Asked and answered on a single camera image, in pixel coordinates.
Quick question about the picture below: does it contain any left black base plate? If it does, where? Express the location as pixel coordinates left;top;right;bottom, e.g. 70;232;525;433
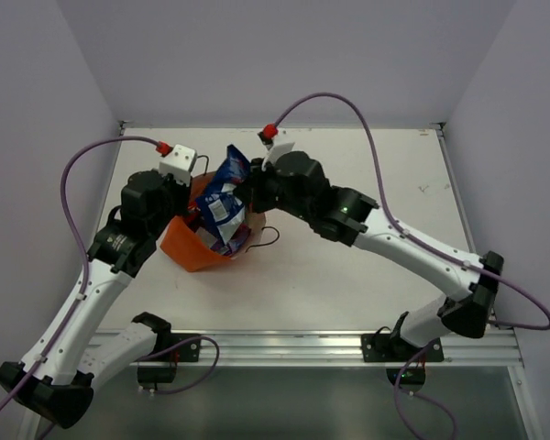
161;333;201;364

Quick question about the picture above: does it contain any purple cable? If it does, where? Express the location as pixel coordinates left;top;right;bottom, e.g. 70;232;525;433
0;136;221;440
274;93;550;440

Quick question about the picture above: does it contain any orange paper bag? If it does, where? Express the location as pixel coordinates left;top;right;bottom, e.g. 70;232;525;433
160;171;280;272

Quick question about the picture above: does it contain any blue snack packet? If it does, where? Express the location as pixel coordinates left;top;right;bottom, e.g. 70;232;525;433
195;145;250;246

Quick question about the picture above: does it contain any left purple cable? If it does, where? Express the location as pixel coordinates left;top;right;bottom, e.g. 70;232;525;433
0;136;221;440

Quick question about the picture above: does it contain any red snack packet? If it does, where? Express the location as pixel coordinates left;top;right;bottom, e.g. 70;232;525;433
185;205;201;222

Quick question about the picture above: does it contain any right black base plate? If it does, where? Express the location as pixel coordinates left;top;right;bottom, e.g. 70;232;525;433
360;326;421;363

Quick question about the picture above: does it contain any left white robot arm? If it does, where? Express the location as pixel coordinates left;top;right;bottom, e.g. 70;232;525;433
0;170;192;429

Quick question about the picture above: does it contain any large purple snack packet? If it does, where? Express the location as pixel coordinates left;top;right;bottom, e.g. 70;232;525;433
210;225;251;257

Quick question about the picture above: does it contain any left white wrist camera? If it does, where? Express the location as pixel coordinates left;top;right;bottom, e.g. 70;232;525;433
158;144;198;186

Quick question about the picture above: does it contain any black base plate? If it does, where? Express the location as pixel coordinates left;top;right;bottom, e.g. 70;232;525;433
360;326;421;363
161;333;201;364

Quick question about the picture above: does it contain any aluminium mounting rail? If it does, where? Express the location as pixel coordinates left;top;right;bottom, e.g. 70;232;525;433
86;329;526;368

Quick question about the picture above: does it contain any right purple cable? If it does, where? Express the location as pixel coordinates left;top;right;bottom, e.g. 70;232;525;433
274;93;550;440

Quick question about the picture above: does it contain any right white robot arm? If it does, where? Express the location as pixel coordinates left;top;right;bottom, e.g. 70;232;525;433
235;151;503;360

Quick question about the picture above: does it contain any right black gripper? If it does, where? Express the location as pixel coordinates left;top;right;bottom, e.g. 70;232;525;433
234;155;315;225

